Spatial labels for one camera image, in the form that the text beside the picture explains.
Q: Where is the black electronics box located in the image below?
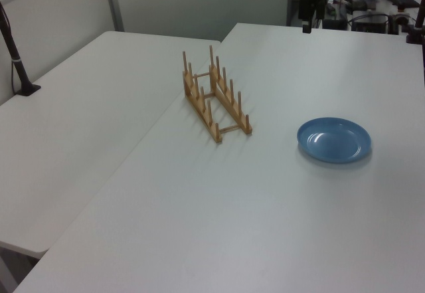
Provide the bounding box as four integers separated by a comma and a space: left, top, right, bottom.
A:
351, 13, 390, 34

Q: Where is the black clamped camera pole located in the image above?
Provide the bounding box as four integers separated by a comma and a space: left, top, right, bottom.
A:
406, 0, 425, 45

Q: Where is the wooden plate rack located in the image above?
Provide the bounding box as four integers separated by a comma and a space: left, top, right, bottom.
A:
181, 45, 254, 144

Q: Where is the blue plastic plate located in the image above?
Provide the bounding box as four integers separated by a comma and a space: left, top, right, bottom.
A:
296, 117, 372, 165

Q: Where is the black camera pole with base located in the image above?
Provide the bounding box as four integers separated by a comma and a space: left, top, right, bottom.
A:
0, 1, 42, 98

